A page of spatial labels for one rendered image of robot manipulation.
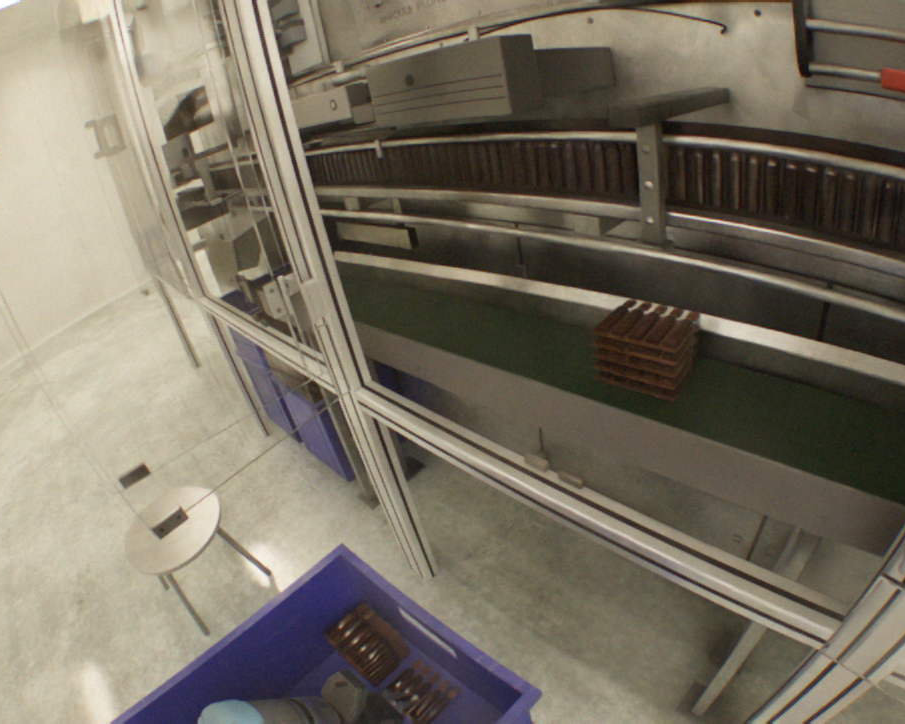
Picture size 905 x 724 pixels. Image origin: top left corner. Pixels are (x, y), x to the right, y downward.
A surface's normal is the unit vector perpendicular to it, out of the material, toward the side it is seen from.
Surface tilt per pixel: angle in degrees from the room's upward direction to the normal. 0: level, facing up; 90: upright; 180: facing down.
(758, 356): 90
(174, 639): 0
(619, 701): 0
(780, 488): 90
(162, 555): 0
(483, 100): 90
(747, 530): 90
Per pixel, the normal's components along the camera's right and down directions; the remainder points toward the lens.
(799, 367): -0.69, 0.49
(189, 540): -0.18, -0.83
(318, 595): 0.72, 0.26
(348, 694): -0.53, -0.40
